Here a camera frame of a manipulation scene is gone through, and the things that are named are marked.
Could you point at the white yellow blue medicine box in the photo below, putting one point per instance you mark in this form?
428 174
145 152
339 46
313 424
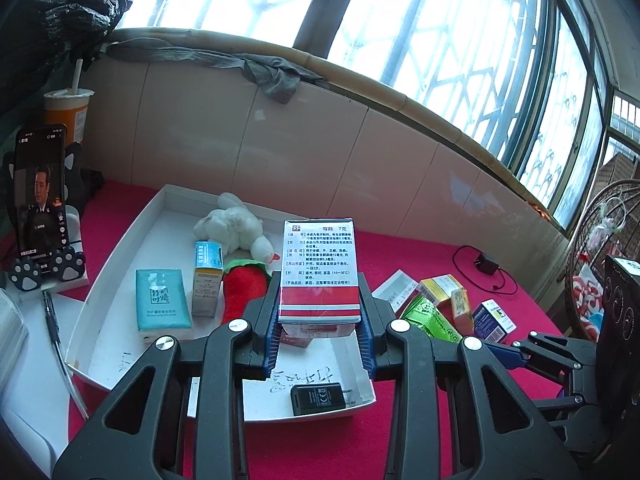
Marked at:
206 285

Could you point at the black power adapter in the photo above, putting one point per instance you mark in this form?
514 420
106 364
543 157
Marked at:
315 399

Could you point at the teal tissue pack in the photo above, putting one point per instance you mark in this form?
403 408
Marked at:
164 305

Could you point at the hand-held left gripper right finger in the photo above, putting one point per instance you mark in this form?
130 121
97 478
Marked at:
365 345

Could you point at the black smartphone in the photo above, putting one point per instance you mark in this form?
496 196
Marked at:
40 195

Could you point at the orange yellow small box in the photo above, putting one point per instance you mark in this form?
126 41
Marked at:
461 312

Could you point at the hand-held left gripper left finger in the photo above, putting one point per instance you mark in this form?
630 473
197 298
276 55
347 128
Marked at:
272 340

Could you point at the black pen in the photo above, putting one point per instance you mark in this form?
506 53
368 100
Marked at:
50 315

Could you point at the green packet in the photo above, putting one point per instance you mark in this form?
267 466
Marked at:
425 317

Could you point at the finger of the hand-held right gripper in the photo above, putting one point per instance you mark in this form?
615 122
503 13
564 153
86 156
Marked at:
565 425
505 355

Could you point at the red plush chili pepper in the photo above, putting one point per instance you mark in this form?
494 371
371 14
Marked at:
245 290

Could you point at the black plastic bag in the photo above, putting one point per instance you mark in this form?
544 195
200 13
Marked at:
60 20

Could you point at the rattan hanging chair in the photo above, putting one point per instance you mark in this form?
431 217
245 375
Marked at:
585 240

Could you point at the black white cat phone stand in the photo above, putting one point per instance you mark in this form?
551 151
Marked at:
25 275

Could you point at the grey cloth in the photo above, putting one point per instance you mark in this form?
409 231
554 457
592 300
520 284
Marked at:
270 77

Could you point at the orange drink cup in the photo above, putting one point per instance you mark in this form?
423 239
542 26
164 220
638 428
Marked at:
67 117

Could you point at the long white sealant box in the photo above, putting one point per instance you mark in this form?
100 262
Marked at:
395 287

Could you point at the black charger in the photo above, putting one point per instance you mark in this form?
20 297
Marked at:
486 265

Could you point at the red cigarette box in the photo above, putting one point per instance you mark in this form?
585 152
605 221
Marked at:
300 337

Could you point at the window with metal bars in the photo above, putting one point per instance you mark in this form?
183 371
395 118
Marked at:
425 25

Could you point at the white straw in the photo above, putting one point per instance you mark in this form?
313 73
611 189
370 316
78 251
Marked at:
77 76

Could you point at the white red medicine box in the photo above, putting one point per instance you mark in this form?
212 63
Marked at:
320 270

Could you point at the white plush toy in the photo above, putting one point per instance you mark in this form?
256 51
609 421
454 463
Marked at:
235 225

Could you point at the dark blue box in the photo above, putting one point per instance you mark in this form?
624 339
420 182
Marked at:
492 320

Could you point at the white cardboard tray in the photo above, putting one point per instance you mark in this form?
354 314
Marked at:
150 240

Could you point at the red white printed cloth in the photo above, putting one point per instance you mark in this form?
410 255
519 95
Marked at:
585 287

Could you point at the pen on paper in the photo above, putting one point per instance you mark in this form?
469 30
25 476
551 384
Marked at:
70 380

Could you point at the red felt mat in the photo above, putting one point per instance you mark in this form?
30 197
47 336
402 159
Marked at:
425 400

